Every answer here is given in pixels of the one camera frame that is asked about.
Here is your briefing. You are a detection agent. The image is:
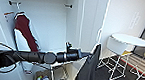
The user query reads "black garment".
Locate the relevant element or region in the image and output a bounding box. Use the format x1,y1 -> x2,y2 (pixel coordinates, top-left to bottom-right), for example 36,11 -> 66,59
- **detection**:
72,41 -> 103,80

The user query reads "white clothes hanger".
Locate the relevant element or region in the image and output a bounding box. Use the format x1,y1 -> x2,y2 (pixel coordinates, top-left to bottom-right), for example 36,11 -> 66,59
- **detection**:
14,0 -> 27,19
93,28 -> 104,49

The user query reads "white inner shelf unit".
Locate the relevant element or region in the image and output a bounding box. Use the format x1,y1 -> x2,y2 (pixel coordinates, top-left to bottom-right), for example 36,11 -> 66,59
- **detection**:
49,60 -> 79,80

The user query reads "brown cardboard box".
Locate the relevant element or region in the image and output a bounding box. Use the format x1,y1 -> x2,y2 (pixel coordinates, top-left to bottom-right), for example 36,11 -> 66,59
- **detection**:
31,67 -> 54,80

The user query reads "white wardrobe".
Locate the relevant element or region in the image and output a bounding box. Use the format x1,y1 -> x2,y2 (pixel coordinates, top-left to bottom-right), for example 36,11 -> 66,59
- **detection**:
0,0 -> 112,80

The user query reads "white round table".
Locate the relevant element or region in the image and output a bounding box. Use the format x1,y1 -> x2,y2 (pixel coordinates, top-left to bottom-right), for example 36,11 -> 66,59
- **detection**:
109,32 -> 145,67

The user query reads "black wardrobe hook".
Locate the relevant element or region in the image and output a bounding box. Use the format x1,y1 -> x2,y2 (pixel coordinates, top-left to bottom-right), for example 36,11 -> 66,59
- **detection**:
7,0 -> 22,7
63,3 -> 74,10

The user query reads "maroon and white jacket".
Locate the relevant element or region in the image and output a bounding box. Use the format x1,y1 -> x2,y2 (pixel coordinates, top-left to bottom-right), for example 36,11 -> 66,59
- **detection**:
9,10 -> 44,75

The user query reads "white orange paper label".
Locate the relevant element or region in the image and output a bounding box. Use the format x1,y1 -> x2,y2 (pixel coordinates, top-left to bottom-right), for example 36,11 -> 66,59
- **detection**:
2,9 -> 16,21

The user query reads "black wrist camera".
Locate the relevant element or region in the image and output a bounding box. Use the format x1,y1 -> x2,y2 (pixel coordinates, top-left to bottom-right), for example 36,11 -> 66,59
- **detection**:
64,40 -> 73,51

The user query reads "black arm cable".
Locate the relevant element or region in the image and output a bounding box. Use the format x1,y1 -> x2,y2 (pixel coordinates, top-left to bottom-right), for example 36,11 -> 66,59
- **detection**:
0,41 -> 22,76

